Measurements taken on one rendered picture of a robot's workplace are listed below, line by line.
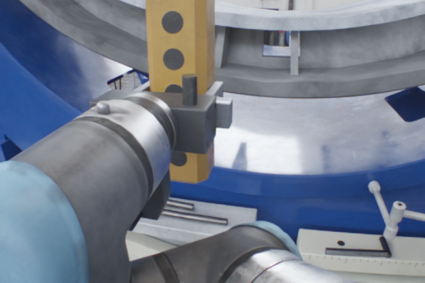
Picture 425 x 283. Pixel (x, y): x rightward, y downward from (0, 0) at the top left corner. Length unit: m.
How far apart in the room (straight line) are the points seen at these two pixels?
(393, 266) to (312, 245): 0.23
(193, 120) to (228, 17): 0.50
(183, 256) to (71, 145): 0.14
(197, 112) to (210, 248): 0.13
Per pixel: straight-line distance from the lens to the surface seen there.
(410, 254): 1.00
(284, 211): 1.00
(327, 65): 0.96
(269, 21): 0.77
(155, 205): 0.33
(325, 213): 1.01
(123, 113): 0.25
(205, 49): 0.40
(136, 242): 0.99
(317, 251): 0.91
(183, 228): 0.87
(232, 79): 0.80
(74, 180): 0.18
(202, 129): 0.31
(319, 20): 0.77
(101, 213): 0.18
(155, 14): 0.40
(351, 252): 0.91
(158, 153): 0.25
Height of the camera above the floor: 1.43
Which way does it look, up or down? 22 degrees down
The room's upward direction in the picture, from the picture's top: straight up
